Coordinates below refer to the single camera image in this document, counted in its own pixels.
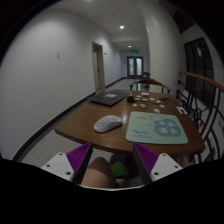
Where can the wooden armchair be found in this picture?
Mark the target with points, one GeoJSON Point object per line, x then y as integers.
{"type": "Point", "coordinates": [149, 82]}

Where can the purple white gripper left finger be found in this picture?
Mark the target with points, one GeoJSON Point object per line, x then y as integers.
{"type": "Point", "coordinates": [70, 166]}

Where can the small black box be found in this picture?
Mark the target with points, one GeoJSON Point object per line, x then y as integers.
{"type": "Point", "coordinates": [130, 99]}

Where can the double glass door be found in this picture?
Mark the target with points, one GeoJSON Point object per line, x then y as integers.
{"type": "Point", "coordinates": [134, 66]}

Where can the dark closed laptop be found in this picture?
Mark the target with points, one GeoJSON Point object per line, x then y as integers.
{"type": "Point", "coordinates": [108, 98]}

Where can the dark small gadget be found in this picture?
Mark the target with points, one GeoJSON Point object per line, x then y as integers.
{"type": "Point", "coordinates": [165, 99]}

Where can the round brown wooden table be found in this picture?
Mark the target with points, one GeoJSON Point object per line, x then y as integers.
{"type": "Point", "coordinates": [79, 126]}

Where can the white computer mouse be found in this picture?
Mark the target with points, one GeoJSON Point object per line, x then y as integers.
{"type": "Point", "coordinates": [107, 123]}

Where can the side doorway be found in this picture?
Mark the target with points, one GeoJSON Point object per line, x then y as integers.
{"type": "Point", "coordinates": [98, 66]}

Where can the small white round object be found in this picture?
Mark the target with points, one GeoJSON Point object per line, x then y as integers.
{"type": "Point", "coordinates": [157, 110]}

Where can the green printed mouse pad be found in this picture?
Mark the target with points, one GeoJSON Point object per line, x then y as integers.
{"type": "Point", "coordinates": [153, 128]}

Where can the green exit sign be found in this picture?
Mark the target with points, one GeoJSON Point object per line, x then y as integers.
{"type": "Point", "coordinates": [134, 51]}

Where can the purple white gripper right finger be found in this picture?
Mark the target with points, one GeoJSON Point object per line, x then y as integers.
{"type": "Point", "coordinates": [153, 166]}

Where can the dark window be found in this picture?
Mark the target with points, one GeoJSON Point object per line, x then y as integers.
{"type": "Point", "coordinates": [199, 61]}

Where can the green shoe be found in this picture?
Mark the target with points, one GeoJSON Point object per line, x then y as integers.
{"type": "Point", "coordinates": [119, 170]}

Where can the white card at table edge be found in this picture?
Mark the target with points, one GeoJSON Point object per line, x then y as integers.
{"type": "Point", "coordinates": [181, 110]}

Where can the black metal railing wooden handrail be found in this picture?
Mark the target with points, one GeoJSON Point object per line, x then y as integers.
{"type": "Point", "coordinates": [208, 120]}

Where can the person's bare knee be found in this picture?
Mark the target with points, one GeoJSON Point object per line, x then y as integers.
{"type": "Point", "coordinates": [99, 174]}

